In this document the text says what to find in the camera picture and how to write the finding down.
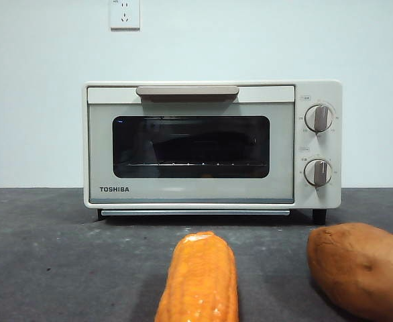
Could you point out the purple eggplant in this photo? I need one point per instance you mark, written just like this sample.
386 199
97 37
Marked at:
210 144

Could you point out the black oven foot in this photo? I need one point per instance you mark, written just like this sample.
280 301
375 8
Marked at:
319 216
100 214

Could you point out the white Toshiba toaster oven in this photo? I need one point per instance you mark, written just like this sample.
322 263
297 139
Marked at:
317 90

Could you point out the metal crumb tray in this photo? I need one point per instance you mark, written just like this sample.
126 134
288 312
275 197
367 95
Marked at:
196 212

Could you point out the orange corn cob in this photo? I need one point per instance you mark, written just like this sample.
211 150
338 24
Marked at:
200 278

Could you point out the timer knob with beige grip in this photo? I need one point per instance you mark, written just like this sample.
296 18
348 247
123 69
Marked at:
318 172

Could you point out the temperature knob with beige grip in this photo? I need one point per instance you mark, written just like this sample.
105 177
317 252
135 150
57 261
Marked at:
319 118

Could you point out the brown sweet potato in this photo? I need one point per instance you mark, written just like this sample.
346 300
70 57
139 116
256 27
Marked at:
361 265

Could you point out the white wall socket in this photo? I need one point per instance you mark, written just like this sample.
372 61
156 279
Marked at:
125 15

